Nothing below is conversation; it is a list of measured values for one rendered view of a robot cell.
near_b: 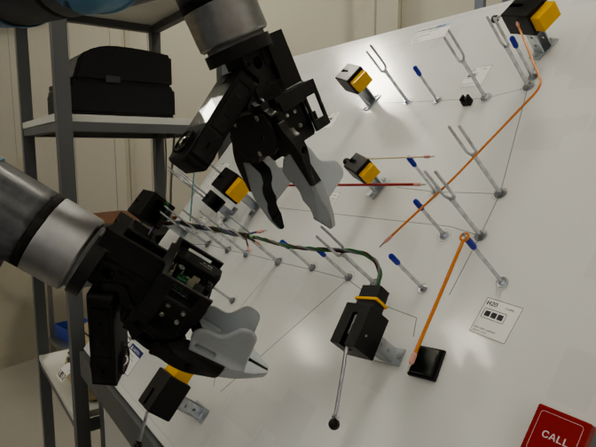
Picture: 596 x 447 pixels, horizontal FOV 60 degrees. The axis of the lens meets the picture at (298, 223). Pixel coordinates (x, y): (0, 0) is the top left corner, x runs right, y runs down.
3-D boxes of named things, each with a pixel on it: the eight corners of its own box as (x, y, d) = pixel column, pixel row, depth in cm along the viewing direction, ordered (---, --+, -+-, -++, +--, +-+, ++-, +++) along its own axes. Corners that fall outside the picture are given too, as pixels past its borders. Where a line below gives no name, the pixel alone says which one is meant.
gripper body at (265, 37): (334, 128, 57) (292, 19, 53) (283, 161, 52) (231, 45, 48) (290, 137, 63) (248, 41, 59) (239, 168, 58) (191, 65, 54)
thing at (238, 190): (247, 185, 110) (238, 176, 108) (252, 188, 108) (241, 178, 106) (234, 201, 109) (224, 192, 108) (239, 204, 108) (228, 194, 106)
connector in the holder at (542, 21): (552, 14, 80) (545, 0, 78) (561, 14, 78) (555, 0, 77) (536, 31, 80) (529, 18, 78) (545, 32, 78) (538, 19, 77)
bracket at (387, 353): (372, 360, 70) (351, 343, 67) (379, 344, 71) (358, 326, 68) (400, 366, 66) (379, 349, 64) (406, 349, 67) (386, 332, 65)
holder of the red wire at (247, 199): (247, 189, 125) (215, 160, 119) (270, 203, 113) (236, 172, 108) (234, 205, 124) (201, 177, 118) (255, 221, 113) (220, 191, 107)
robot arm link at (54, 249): (6, 283, 45) (48, 239, 53) (54, 309, 46) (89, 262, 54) (41, 220, 43) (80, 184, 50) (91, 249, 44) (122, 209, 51)
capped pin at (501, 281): (497, 288, 64) (457, 240, 58) (496, 278, 65) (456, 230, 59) (509, 286, 63) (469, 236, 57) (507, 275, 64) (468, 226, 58)
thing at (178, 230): (173, 217, 144) (132, 185, 136) (199, 226, 130) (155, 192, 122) (159, 237, 142) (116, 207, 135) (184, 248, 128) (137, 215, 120)
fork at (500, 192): (509, 189, 72) (463, 120, 65) (504, 199, 72) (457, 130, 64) (497, 188, 74) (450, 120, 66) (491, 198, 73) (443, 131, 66)
